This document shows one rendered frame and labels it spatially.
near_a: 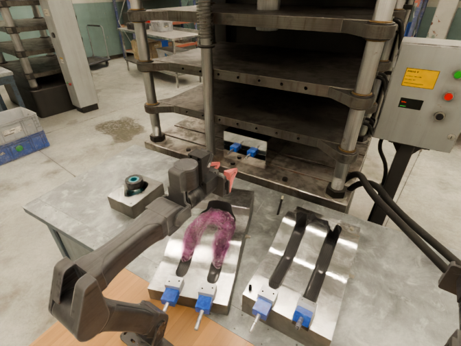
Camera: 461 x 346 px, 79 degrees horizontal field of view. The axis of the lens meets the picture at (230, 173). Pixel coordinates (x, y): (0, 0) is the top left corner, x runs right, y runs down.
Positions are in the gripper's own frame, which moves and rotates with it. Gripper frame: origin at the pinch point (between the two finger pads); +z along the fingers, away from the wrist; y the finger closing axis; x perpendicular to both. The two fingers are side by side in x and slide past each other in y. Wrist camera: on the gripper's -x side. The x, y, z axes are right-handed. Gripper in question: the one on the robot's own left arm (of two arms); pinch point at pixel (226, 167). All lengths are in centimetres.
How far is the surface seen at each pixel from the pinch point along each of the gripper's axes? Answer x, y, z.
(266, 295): 28.1, -22.5, -12.9
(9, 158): 113, 314, 36
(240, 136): 22, 32, 63
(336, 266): 29.6, -36.3, 9.9
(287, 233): 27.5, -17.9, 12.7
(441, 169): 110, -92, 279
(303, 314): 25.0, -33.6, -14.5
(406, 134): 5, -43, 73
